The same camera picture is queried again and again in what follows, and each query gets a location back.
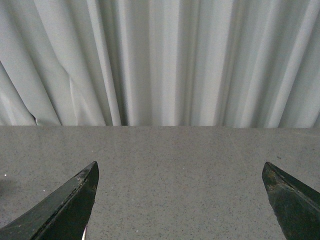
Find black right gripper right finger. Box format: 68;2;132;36
261;162;320;240

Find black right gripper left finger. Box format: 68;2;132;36
0;161;98;240

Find pink speckled chopstick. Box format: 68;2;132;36
81;225;87;240

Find white pleated curtain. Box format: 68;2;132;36
0;0;320;128

